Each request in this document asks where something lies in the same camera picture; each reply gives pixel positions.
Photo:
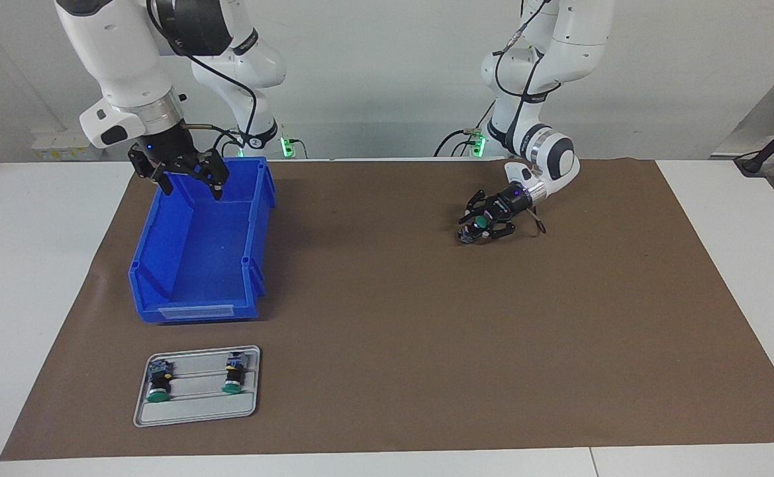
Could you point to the white cardboard box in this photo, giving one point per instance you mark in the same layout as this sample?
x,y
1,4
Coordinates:
x,y
52,142

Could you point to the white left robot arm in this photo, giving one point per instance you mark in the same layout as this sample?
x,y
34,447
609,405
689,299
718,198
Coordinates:
x,y
559,40

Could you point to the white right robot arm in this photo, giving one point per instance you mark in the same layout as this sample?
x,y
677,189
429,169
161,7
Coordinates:
x,y
115,59

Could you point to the green push button switch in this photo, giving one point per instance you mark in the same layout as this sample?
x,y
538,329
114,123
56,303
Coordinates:
x,y
480,225
233,376
157,384

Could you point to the grey metal tray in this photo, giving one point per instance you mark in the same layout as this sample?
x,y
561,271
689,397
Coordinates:
x,y
194,411

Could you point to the brown table mat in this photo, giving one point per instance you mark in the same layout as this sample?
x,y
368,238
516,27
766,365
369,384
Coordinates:
x,y
426,364

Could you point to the blue plastic storage bin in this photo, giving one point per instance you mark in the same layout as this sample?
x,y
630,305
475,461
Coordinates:
x,y
208,265

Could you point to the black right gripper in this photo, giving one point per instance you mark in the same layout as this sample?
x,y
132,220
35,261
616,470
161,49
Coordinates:
x,y
171,154

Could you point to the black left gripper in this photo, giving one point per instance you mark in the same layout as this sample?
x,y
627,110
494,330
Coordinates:
x,y
507,207

